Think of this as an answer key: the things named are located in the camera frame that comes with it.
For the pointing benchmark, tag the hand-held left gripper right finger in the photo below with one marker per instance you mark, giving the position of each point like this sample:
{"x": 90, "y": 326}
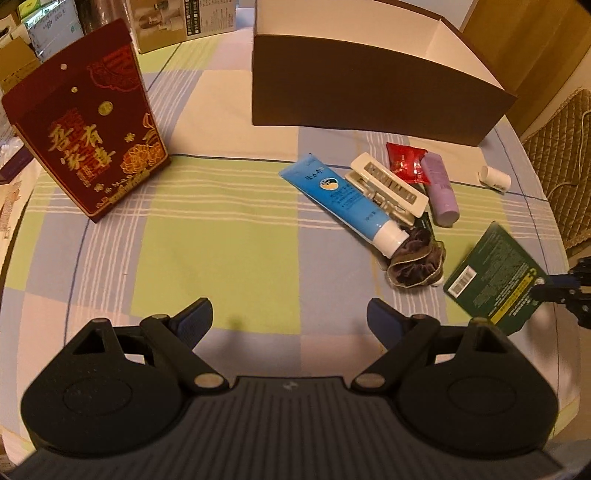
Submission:
{"x": 385, "y": 323}

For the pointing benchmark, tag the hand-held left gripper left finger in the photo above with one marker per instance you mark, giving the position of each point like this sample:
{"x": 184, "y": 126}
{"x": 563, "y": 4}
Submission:
{"x": 196, "y": 319}

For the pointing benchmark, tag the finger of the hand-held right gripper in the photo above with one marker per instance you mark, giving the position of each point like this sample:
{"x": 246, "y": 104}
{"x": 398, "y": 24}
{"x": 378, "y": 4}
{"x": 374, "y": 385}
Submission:
{"x": 562, "y": 279}
{"x": 570, "y": 297}

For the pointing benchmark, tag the dark green packet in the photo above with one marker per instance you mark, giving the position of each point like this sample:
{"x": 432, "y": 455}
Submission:
{"x": 494, "y": 272}

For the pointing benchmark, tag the small white bottle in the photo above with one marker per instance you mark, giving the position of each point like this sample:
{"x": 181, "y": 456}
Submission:
{"x": 496, "y": 177}

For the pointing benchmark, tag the blue cream tube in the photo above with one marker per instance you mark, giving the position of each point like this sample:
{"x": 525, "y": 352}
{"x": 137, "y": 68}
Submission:
{"x": 332, "y": 194}

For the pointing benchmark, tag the purple tube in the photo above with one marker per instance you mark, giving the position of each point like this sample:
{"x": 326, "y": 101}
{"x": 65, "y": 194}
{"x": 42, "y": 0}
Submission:
{"x": 441, "y": 194}

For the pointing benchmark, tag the brown cardboard box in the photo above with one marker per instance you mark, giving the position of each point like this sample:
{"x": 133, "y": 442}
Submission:
{"x": 369, "y": 92}

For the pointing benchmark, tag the brown hair scrunchie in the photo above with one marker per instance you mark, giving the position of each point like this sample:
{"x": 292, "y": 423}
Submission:
{"x": 415, "y": 267}

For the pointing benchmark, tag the checked tablecloth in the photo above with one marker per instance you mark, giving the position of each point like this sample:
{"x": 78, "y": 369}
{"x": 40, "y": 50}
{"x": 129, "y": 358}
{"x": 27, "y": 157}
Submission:
{"x": 184, "y": 240}

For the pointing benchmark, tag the quilted olive cushion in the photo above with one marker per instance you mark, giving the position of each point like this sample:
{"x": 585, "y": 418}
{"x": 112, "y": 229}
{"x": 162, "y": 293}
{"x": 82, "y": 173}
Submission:
{"x": 563, "y": 152}

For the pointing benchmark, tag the red snack packet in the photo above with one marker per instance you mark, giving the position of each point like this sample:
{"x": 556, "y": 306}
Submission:
{"x": 406, "y": 164}

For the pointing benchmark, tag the red gold-printed gift box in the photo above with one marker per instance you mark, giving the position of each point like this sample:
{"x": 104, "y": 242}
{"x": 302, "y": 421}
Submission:
{"x": 92, "y": 120}

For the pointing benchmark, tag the wooden door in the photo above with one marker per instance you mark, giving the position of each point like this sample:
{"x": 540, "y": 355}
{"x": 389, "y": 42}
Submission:
{"x": 521, "y": 46}

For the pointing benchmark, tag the printed product box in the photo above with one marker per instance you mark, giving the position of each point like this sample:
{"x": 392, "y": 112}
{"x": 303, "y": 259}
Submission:
{"x": 180, "y": 23}

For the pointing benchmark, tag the brown cardboard carton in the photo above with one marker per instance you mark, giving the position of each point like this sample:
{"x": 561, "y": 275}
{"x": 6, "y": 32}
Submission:
{"x": 18, "y": 60}

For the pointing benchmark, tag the pale green printed box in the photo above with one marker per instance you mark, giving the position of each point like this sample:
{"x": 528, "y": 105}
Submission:
{"x": 53, "y": 30}

